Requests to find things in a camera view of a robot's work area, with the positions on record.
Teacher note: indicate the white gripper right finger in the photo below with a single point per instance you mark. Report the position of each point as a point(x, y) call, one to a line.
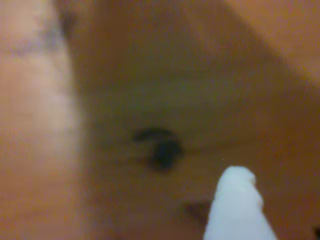
point(237, 205)

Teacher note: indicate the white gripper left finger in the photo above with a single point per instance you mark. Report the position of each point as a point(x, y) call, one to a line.
point(30, 112)

